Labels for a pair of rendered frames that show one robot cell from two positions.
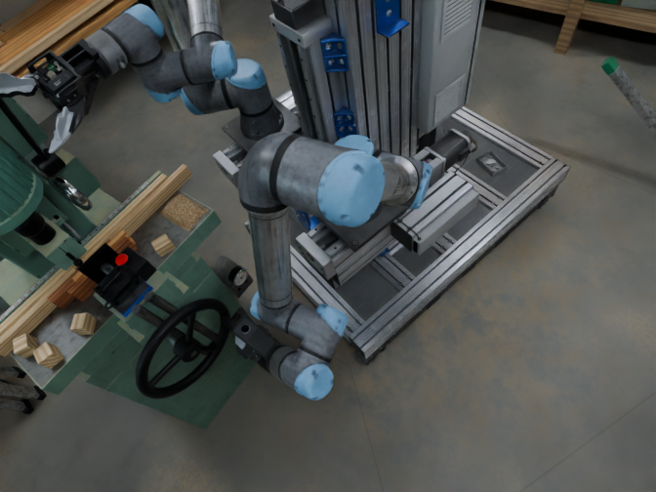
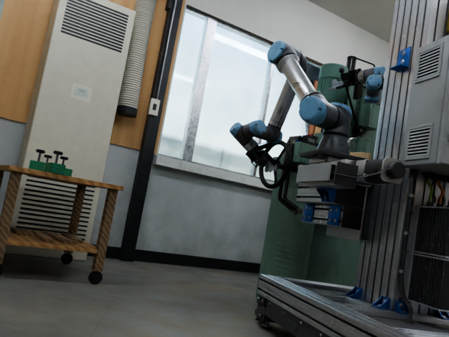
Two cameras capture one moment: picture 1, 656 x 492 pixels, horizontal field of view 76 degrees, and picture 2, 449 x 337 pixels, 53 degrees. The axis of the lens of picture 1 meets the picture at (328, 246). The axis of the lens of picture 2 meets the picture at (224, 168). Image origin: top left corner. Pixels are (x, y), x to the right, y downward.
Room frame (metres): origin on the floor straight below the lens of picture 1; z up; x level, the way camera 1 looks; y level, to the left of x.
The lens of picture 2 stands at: (0.66, -2.21, 0.47)
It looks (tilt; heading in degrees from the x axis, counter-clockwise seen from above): 6 degrees up; 101
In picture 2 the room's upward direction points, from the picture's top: 10 degrees clockwise
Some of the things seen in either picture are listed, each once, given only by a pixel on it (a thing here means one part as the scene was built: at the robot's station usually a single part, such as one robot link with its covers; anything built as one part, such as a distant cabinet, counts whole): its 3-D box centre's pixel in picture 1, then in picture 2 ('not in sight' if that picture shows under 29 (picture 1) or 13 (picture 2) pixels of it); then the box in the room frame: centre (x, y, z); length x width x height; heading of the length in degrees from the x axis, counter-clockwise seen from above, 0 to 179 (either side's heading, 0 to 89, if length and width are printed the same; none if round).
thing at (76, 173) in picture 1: (70, 177); (363, 148); (0.96, 0.64, 1.02); 0.09 x 0.07 x 0.12; 130
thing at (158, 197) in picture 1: (102, 251); (327, 158); (0.75, 0.60, 0.92); 0.67 x 0.02 x 0.04; 130
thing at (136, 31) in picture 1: (134, 33); (375, 74); (0.93, 0.27, 1.36); 0.11 x 0.08 x 0.09; 130
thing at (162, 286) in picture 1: (140, 294); (300, 152); (0.59, 0.49, 0.91); 0.15 x 0.14 x 0.09; 130
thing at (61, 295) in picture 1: (86, 273); not in sight; (0.69, 0.64, 0.92); 0.21 x 0.02 x 0.04; 130
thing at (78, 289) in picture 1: (103, 268); not in sight; (0.69, 0.59, 0.92); 0.19 x 0.02 x 0.05; 130
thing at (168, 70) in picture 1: (163, 72); (373, 91); (0.92, 0.25, 1.26); 0.11 x 0.08 x 0.11; 83
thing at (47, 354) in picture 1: (48, 354); not in sight; (0.49, 0.72, 0.92); 0.04 x 0.04 x 0.04; 29
